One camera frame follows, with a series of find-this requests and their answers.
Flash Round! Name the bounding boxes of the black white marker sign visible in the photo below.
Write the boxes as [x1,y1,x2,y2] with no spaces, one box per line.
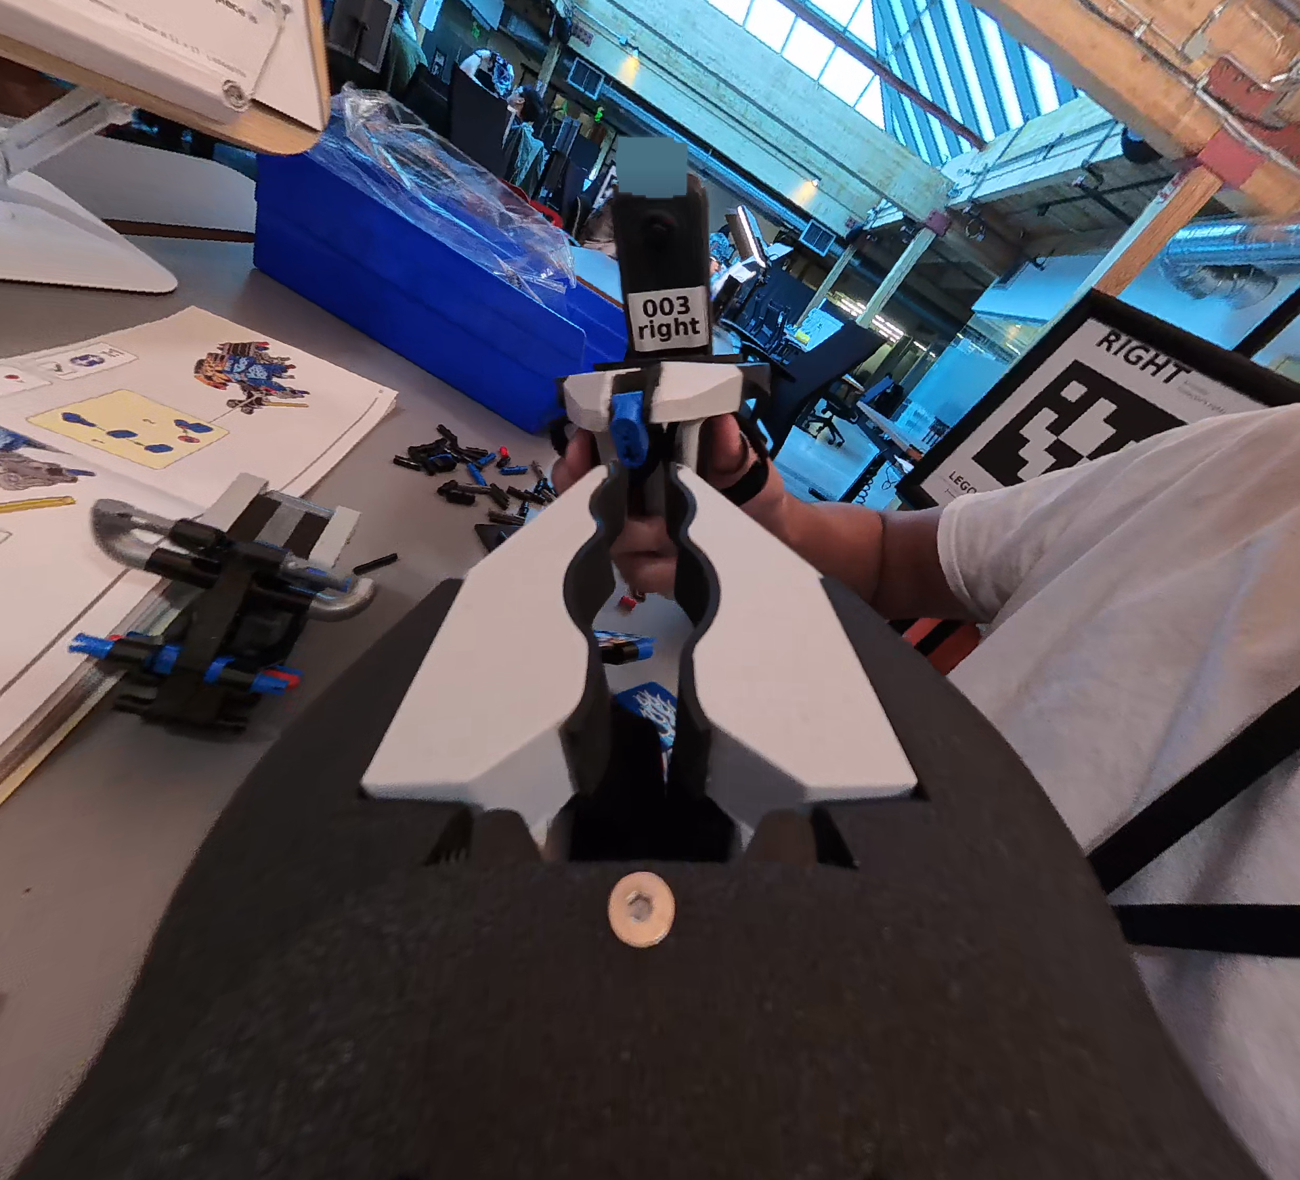
[899,286,1281,511]

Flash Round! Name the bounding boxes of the white board stand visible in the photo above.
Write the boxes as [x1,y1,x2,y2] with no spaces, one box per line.
[0,88,178,296]

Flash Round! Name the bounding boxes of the blue plastic bin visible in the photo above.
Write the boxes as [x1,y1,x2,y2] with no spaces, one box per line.
[251,146,629,435]

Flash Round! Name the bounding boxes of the black grey lego assembly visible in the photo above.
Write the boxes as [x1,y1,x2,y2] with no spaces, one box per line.
[69,474,379,732]

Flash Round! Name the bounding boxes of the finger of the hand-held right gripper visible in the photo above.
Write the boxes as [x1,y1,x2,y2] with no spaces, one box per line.
[561,369,623,470]
[650,365,750,481]

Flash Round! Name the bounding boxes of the silver air duct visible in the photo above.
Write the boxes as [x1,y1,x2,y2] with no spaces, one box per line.
[1157,220,1300,303]

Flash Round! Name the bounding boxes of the grey framed monitor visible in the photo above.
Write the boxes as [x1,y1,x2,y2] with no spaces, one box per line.
[326,0,402,74]

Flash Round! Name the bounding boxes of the person's right hand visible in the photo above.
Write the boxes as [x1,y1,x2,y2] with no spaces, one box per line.
[553,407,824,613]

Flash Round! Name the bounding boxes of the blue printed lego panel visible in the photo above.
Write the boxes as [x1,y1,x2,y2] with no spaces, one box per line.
[612,682,680,754]

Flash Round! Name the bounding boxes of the printed lego instruction sheets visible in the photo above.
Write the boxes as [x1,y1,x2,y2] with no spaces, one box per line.
[0,304,400,795]

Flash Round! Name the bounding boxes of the black shoulder strap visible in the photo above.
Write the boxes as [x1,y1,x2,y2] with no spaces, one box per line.
[1086,712,1300,958]

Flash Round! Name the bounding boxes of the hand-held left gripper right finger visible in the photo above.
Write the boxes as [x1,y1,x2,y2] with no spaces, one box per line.
[665,471,922,853]

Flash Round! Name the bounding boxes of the black office chair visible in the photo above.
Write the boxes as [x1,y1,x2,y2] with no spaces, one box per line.
[721,266,885,450]

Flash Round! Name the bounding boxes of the person's right forearm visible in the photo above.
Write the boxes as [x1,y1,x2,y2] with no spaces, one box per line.
[808,494,950,622]

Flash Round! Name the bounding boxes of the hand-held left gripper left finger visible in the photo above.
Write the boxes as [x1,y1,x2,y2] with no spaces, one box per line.
[362,467,617,845]

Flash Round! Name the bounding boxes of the pile of black lego pins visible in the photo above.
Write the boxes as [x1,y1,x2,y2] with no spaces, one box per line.
[394,425,560,515]

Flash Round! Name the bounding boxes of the instruction sheet on board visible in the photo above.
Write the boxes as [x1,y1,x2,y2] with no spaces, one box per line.
[0,0,332,157]

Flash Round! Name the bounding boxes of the orange striped strap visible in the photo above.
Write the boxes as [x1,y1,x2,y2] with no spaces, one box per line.
[899,615,980,675]

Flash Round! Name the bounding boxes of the clear plastic bag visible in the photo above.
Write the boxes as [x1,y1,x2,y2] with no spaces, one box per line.
[315,83,580,292]

